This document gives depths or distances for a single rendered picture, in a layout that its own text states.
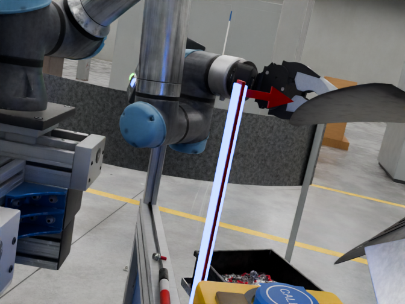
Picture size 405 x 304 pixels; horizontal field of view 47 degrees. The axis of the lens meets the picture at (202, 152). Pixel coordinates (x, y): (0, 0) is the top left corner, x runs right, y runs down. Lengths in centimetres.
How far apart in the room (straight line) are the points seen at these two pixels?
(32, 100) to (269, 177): 190
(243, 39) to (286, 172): 416
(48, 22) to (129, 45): 613
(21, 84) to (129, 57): 616
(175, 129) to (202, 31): 605
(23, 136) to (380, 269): 68
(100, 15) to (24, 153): 32
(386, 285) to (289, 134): 210
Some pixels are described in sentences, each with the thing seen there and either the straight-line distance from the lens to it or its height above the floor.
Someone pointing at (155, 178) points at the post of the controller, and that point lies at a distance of 105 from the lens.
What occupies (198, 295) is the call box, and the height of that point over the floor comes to 107.
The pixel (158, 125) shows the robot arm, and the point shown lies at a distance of 74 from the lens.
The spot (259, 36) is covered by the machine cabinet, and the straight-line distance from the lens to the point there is 669.
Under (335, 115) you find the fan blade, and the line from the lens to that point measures 61.
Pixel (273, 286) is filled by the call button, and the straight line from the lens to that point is 30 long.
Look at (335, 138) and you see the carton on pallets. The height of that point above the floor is 17.
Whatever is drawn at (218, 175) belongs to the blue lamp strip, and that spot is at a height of 109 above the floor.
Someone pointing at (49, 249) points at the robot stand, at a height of 77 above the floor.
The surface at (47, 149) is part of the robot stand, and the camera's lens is 95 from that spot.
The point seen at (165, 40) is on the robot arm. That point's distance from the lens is 76.
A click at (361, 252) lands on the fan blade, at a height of 96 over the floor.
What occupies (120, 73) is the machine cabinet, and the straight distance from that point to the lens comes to 716.
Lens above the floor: 121
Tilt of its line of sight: 12 degrees down
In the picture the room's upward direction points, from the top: 11 degrees clockwise
